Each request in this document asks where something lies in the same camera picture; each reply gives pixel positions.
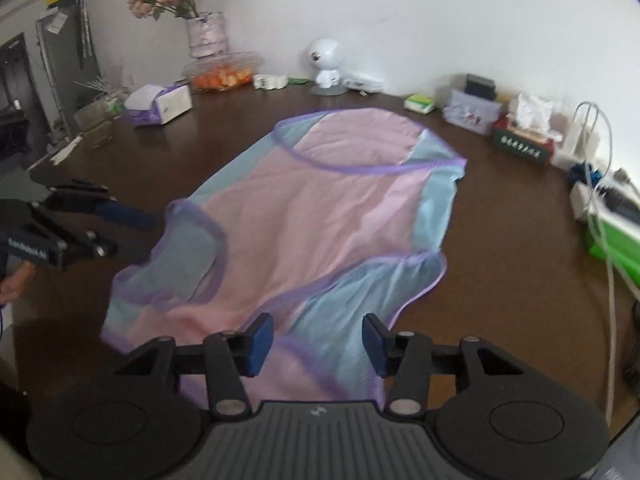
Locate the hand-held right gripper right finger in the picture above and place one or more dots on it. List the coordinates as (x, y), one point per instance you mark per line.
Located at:
(377, 345)

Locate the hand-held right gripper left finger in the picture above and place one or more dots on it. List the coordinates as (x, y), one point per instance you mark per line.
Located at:
(260, 345)

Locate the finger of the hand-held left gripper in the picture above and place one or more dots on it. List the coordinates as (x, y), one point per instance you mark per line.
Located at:
(127, 216)
(80, 237)

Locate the pink and blue garment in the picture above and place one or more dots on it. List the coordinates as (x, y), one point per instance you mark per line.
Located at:
(310, 220)

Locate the person's left hand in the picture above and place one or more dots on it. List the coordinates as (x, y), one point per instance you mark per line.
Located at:
(15, 285)

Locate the clear container with dried stems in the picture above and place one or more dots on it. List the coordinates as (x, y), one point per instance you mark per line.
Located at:
(100, 107)

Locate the purple and white tissue box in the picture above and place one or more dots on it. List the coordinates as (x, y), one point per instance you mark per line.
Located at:
(160, 105)

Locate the grey metal cabinet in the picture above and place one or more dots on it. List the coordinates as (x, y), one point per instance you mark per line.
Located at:
(65, 60)

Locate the basket of orange fruit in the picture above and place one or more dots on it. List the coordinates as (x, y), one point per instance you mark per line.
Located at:
(222, 76)

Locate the small white containers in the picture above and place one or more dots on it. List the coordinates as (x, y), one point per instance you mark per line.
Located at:
(270, 81)

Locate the patterned glass vase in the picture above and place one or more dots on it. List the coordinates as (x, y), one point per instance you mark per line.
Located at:
(207, 35)

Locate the small green and white box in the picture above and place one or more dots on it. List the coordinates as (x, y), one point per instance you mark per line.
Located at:
(419, 103)

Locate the dark green tissue box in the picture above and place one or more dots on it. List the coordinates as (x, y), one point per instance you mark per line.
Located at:
(522, 145)

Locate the pale patterned storage box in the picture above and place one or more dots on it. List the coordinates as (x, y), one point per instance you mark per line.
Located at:
(470, 112)

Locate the white round-headed robot toy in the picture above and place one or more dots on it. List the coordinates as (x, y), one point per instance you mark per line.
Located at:
(326, 62)

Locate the white power strip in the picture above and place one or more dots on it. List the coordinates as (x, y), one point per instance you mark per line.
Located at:
(587, 200)

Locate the white flat device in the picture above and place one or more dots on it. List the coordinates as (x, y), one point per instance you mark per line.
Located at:
(364, 82)

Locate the bright green box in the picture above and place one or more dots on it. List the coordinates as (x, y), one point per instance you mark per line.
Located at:
(620, 242)

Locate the small black box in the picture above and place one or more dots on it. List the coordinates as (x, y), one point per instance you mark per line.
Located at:
(481, 87)

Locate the white wall charger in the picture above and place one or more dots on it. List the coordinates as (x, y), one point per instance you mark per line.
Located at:
(575, 142)

